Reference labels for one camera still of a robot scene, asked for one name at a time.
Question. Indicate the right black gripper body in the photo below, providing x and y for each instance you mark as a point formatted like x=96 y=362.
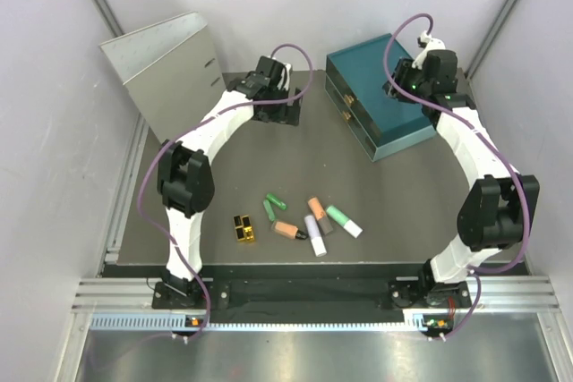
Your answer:
x=411 y=79

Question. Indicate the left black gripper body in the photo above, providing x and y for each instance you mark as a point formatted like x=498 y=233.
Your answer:
x=280 y=113

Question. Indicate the teal drawer cabinet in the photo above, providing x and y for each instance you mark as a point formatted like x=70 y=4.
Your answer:
x=382 y=125

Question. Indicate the peach tube grey cap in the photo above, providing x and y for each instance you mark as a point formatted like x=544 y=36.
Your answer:
x=320 y=215

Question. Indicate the peach bottle black cap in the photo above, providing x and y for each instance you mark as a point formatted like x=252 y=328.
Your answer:
x=289 y=231

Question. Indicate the mint green white tube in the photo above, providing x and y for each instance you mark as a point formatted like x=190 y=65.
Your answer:
x=344 y=221

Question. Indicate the lavender white tube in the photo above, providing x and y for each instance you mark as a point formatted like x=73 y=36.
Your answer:
x=314 y=233

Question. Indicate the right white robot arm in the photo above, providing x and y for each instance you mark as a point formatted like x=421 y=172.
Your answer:
x=500 y=206

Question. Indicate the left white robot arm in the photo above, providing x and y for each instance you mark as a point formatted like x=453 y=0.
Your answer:
x=185 y=182

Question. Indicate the gold makeup palette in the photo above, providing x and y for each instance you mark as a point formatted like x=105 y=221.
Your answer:
x=243 y=229

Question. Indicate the grey lever arch binder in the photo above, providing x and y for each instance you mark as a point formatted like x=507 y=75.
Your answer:
x=171 y=72

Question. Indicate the green tube upper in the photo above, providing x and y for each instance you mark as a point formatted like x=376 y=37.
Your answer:
x=276 y=201

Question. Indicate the green tube lower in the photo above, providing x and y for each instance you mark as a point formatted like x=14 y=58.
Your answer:
x=269 y=210

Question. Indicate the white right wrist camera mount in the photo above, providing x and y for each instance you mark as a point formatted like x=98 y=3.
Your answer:
x=427 y=43

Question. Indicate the black mounting base plate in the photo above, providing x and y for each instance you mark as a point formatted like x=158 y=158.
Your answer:
x=290 y=293

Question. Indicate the aluminium frame rail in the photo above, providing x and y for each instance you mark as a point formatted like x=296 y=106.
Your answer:
x=494 y=294

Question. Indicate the grey slotted cable duct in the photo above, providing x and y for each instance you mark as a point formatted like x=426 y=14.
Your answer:
x=187 y=323

